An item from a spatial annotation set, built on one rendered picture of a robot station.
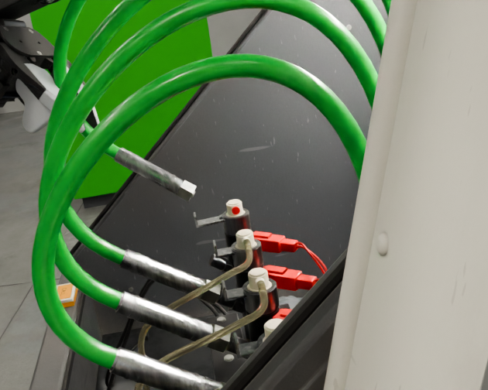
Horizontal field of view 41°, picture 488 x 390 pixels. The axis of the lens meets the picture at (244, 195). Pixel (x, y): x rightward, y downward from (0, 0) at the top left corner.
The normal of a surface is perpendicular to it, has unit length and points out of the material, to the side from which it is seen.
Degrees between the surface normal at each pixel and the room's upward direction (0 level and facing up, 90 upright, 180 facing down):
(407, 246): 76
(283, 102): 90
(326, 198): 90
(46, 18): 90
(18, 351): 0
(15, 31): 47
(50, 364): 0
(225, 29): 90
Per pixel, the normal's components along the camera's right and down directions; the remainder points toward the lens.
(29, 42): 0.63, -0.67
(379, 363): -0.99, -0.06
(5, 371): -0.13, -0.92
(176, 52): 0.14, 0.34
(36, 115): -0.41, 0.14
